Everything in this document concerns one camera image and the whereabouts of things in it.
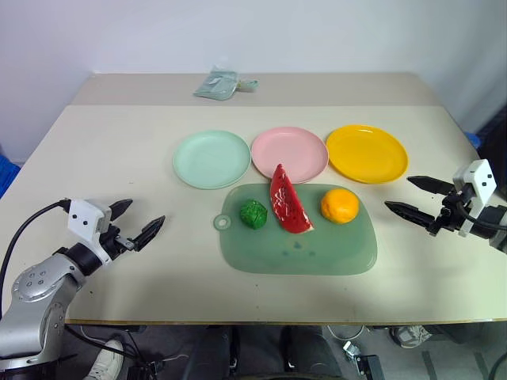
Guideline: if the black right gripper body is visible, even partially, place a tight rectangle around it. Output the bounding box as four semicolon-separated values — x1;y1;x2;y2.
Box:
425;189;475;238

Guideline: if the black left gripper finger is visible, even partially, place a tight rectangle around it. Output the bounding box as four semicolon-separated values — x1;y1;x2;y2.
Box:
109;199;134;226
132;215;166;253

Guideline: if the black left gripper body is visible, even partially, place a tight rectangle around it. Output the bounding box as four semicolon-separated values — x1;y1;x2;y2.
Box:
101;223;140;260

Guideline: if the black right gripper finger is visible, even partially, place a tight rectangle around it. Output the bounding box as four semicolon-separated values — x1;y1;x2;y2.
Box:
383;200;437;229
406;175;456;196

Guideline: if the yellow plate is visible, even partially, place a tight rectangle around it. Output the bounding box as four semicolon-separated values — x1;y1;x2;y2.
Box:
326;123;410;185

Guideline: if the orange toy fruit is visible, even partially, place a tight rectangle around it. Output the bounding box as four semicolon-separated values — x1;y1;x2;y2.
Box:
320;188;360;225

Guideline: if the light green plate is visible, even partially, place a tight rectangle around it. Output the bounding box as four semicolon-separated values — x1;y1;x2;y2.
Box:
172;129;253;190

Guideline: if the green toy vegetable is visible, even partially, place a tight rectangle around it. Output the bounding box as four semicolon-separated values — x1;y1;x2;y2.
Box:
239;199;269;230

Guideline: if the pink plate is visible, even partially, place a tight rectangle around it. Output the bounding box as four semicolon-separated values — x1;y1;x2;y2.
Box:
251;126;330;185

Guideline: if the black object with blue part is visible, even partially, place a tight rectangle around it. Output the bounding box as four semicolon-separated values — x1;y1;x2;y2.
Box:
466;114;507;175

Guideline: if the white sneaker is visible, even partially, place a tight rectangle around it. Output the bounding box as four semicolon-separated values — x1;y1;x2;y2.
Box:
83;338;126;380

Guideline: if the blue plastic crate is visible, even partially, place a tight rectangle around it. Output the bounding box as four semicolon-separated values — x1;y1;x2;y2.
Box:
0;153;21;197

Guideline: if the translucent green cutting board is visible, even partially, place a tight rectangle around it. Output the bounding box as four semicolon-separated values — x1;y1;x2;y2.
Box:
213;182;379;276

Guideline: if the grey sneaker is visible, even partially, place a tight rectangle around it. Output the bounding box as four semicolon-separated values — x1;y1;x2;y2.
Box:
390;324;433;350

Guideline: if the red watermelon slice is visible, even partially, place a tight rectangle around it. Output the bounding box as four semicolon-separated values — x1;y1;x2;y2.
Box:
269;163;316;235

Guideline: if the metal caster wheel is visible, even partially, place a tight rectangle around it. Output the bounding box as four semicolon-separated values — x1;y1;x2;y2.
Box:
342;340;382;379

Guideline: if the clear bag of green items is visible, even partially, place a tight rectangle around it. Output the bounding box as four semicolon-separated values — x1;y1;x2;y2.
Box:
193;65;242;101

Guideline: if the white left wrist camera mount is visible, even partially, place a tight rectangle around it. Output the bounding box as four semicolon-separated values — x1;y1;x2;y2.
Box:
67;199;114;264

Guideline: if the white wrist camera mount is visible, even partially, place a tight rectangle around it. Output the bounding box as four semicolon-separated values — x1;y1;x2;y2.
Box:
67;199;114;264
452;159;498;238

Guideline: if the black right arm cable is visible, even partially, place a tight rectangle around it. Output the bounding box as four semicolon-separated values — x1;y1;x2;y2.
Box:
463;205;507;233

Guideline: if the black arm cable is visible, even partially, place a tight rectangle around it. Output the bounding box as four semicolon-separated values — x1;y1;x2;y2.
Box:
0;200;71;320
463;205;507;233

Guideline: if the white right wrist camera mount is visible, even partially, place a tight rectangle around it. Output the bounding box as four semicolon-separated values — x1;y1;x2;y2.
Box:
452;159;498;238

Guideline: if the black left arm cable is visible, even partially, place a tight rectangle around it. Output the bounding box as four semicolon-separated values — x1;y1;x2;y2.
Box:
0;200;71;320

